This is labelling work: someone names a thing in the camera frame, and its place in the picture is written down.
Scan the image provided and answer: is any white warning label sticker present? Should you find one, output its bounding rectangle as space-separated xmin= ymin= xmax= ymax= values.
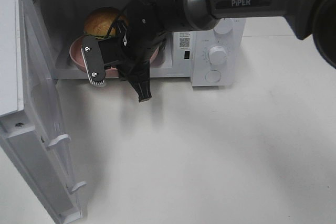
xmin=177 ymin=31 xmax=192 ymax=50

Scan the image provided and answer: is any pink round plate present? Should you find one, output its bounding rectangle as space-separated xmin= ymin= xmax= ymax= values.
xmin=69 ymin=36 xmax=160 ymax=74

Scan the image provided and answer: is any white microwave oven body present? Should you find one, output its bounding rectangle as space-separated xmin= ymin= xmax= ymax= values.
xmin=29 ymin=0 xmax=245 ymax=87

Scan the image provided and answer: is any white microwave knob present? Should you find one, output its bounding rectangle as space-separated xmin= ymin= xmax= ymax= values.
xmin=208 ymin=46 xmax=227 ymax=66
xmin=213 ymin=18 xmax=233 ymax=35

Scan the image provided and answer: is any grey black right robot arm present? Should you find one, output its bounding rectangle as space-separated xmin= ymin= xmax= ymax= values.
xmin=121 ymin=0 xmax=335 ymax=102

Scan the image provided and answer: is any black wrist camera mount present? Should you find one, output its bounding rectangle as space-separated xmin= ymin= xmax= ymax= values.
xmin=80 ymin=35 xmax=127 ymax=87

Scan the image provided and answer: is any burger with lettuce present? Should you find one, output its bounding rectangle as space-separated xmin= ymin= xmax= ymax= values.
xmin=83 ymin=7 xmax=119 ymax=39

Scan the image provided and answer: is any round white door button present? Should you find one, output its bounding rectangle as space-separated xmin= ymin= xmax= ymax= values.
xmin=205 ymin=70 xmax=222 ymax=83

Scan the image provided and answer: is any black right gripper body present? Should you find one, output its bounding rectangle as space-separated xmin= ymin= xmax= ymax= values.
xmin=117 ymin=0 xmax=189 ymax=102

